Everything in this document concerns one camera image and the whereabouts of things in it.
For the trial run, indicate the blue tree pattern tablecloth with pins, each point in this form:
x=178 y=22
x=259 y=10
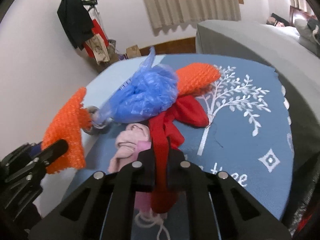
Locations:
x=250 y=135

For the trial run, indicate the grey sock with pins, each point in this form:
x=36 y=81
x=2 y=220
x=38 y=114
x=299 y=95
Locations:
x=97 y=126

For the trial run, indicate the blue plastic bag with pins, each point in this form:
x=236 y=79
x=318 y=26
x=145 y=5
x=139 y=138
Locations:
x=151 y=90

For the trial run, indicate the grey pillows stack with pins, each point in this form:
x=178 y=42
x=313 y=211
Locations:
x=306 y=37

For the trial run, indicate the wooden headboard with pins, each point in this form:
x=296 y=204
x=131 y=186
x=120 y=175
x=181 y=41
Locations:
x=296 y=13

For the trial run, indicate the light pink sock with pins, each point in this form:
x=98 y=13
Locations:
x=129 y=143

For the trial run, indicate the grey covered bed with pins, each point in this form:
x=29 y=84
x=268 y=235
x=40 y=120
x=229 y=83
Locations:
x=297 y=67

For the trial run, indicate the dark items on bed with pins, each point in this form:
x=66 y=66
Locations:
x=277 y=21

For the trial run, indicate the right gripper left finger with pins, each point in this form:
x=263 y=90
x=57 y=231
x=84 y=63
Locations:
x=101 y=207

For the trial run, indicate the red cloth strip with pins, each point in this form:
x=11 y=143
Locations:
x=165 y=136

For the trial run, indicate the pink mesh cloth with cord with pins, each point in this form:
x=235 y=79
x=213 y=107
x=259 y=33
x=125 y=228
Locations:
x=146 y=218

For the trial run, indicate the striped basket bag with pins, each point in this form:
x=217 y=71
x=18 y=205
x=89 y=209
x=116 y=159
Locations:
x=111 y=45

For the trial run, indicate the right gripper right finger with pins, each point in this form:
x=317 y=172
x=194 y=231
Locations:
x=218 y=207

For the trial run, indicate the orange foam net on table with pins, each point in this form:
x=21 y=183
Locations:
x=195 y=76

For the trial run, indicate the red hanging bag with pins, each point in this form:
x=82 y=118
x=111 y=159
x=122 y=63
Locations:
x=99 y=35

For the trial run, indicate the beige curtain centre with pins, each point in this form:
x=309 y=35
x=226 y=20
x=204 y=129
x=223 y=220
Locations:
x=166 y=13

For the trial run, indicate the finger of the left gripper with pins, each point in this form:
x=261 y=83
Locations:
x=52 y=153

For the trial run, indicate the beige tote bag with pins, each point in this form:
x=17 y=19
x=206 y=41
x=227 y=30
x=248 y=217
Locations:
x=101 y=55

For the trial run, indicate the black jacket on rack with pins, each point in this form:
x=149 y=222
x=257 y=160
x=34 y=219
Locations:
x=76 y=22

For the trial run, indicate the brown paper bag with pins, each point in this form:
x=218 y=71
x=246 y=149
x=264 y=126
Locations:
x=133 y=51

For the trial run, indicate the orange foam net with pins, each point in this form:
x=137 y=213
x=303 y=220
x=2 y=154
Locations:
x=195 y=76
x=67 y=125

